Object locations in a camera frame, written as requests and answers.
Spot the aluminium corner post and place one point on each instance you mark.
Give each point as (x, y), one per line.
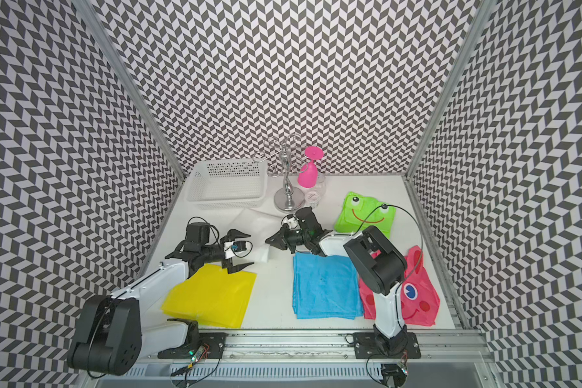
(472, 37)
(94, 26)

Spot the yellow raincoat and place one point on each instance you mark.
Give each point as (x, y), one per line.
(212, 297)

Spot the silver metal glass rack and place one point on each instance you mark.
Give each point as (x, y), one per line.
(288, 199)

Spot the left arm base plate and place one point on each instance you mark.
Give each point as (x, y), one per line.
(210, 345)

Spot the pink cartoon raincoat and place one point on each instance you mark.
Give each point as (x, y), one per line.
(420, 302)

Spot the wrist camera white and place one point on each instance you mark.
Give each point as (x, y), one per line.
(290, 223)
(236, 249)

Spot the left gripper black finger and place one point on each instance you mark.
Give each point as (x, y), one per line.
(233, 235)
(238, 267)

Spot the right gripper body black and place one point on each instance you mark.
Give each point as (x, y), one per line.
(297, 235)

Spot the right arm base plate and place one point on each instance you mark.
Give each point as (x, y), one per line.
(388, 347)

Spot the blue folded towel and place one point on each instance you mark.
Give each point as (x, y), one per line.
(325, 287)

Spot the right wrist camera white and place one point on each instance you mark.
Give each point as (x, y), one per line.
(290, 223)

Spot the aluminium front rail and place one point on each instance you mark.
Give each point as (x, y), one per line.
(331, 346)

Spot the white plastic perforated basket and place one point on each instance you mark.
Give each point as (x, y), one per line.
(228, 184)

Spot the right aluminium corner post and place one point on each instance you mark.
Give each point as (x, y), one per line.
(472, 37)

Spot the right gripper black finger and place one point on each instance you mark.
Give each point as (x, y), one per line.
(277, 239)
(289, 246)

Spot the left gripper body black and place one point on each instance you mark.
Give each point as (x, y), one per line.
(212, 251)

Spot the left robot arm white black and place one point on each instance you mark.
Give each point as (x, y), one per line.
(111, 332)

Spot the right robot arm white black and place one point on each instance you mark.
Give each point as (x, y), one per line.
(380, 265)

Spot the green frog raincoat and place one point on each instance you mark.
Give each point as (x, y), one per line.
(360, 212)

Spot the pink plastic wine glass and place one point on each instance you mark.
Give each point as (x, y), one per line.
(308, 175)

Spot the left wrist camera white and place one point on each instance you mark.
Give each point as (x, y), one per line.
(236, 249)

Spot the clear wine glass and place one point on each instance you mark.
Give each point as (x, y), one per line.
(315, 194)

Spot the left aluminium corner post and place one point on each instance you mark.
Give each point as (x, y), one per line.
(94, 26)

